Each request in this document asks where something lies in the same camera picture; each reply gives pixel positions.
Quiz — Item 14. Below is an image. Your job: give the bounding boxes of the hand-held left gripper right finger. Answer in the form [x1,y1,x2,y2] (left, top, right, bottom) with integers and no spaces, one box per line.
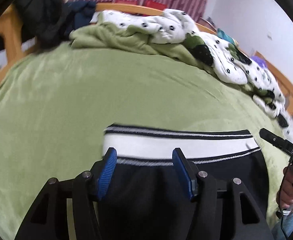
[172,148,274,240]

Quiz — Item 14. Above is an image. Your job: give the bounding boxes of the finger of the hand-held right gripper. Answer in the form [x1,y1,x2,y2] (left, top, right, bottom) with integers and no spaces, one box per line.
[260,128,291,147]

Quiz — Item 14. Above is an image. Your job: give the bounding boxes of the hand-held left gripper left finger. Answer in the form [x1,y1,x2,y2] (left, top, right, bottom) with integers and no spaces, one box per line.
[14,147,117,240]

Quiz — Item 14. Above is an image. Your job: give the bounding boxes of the black pants with white stripe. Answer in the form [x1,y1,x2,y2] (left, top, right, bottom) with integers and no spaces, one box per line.
[96,124,271,240]

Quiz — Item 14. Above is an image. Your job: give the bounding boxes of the person's right hand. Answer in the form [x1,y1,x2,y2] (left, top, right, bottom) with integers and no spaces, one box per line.
[277,165,293,209]

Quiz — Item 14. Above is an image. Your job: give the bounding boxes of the purple item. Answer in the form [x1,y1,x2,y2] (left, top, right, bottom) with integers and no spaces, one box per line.
[252,56,267,68]

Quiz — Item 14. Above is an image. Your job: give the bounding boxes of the green bed sheet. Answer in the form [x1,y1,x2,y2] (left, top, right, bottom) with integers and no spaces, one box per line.
[0,41,293,235]

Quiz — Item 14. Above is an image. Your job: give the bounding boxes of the teal item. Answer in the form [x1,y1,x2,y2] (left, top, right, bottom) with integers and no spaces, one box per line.
[216,28,237,44]

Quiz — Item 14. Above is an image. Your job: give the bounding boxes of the white floral quilt green lining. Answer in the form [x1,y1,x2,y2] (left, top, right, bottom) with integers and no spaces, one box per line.
[69,8,293,140]

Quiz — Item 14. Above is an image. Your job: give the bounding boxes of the navy blue garment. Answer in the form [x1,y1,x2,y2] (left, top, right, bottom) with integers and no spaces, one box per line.
[61,0,97,39]

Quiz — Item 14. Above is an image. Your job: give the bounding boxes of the black jacket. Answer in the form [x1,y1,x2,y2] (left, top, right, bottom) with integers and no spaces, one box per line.
[14,0,72,48]

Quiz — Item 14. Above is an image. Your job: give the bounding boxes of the black cable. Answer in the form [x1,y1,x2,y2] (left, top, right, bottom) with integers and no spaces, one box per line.
[276,152,293,240]

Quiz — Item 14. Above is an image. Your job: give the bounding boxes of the wooden bed frame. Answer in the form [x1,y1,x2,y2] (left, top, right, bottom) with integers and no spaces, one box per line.
[0,2,293,117]

